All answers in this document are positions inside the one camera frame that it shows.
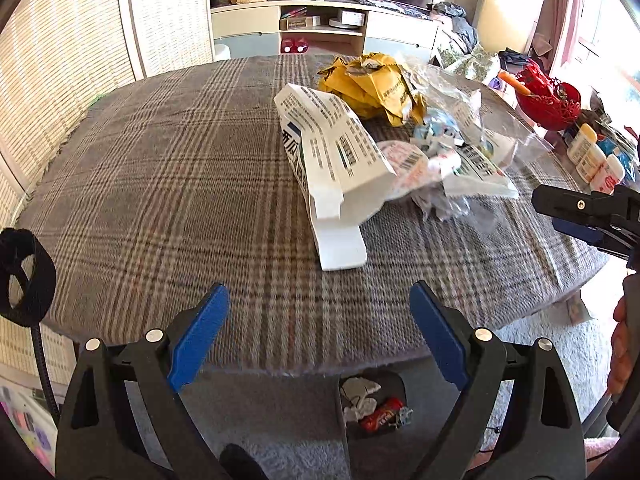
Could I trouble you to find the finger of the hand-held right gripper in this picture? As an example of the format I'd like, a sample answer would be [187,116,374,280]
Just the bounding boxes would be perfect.
[552,217,640,262]
[531,184,640,233]

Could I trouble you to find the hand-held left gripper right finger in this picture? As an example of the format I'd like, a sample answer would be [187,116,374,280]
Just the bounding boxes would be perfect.
[409,280,586,480]

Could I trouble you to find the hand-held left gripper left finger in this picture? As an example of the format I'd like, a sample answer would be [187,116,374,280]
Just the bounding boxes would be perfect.
[55,282,266,480]

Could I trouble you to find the white printed paper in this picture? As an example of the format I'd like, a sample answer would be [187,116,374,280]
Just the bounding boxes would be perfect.
[442,144,521,199]

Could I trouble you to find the clear film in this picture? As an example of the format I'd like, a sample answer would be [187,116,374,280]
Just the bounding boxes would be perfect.
[412,187,497,223]

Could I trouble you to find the dark grey bin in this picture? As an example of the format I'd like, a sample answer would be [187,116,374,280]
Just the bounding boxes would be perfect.
[336,366,447,480]

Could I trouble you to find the blue and white wrapper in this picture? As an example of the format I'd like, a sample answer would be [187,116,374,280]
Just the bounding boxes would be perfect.
[412,107,463,153]

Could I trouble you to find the clear plastic bag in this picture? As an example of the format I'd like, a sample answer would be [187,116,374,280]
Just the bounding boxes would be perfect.
[400,57,556,162]

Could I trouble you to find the pink and white wrapper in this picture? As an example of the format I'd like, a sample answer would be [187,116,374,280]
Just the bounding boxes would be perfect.
[377,140,463,202]

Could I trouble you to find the yellow paper bag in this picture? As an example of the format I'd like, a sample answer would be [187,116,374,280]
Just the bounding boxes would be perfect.
[317,52,427,126]

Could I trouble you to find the white printed carton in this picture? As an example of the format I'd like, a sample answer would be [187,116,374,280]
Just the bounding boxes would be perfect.
[274,84,397,272]

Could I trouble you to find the person's right hand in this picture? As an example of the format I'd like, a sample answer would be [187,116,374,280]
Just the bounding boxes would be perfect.
[607,294,636,397]

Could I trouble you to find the cream plastic bottle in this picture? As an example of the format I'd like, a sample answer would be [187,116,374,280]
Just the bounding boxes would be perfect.
[567,124,599,163]
[577,154,609,184]

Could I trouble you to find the white bottle with red label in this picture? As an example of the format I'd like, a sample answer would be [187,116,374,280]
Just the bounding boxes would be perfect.
[590,155,627,196]

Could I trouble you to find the blue packet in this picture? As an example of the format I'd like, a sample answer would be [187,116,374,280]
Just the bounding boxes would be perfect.
[597,136,637,182]

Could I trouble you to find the red snack wrapper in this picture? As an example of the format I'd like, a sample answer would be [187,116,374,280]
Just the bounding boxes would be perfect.
[360,396,405,433]

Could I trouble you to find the white fluffy rug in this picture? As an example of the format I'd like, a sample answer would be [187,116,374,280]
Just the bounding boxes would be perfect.
[120,305,622,480]

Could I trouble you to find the white paper scraps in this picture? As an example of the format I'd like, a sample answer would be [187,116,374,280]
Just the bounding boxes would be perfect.
[340,377,382,422]

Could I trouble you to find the orange carrot-shaped thing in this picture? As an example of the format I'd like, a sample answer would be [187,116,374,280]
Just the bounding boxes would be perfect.
[497,71,532,97]

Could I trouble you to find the grey plaid blanket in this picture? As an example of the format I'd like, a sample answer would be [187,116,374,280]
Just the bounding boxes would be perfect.
[15,52,613,376]

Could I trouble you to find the floral cushion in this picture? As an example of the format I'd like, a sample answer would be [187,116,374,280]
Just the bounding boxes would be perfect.
[435,42,502,82]

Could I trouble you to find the pink curtain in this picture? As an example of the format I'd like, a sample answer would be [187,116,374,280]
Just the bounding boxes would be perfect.
[561,0,597,63]

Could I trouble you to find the cream tall cabinet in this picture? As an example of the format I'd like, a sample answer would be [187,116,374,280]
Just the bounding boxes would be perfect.
[475,0,554,57]

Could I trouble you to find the dark clothes pile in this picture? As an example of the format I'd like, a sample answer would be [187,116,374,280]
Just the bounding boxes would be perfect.
[429,2,481,55]

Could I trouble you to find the woven panel door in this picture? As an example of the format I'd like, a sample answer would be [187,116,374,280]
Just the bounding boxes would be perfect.
[0,0,215,213]

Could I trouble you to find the cream television cabinet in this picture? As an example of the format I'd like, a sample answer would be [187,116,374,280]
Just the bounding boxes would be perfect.
[210,0,447,63]

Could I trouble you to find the red wire basket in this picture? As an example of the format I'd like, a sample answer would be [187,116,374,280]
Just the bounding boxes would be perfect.
[515,62,582,132]

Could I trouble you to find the black braided cable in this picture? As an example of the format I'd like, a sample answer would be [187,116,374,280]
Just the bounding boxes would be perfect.
[32,322,62,422]

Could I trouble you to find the black strap loop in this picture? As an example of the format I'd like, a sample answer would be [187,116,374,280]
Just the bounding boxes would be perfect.
[0,228,57,326]

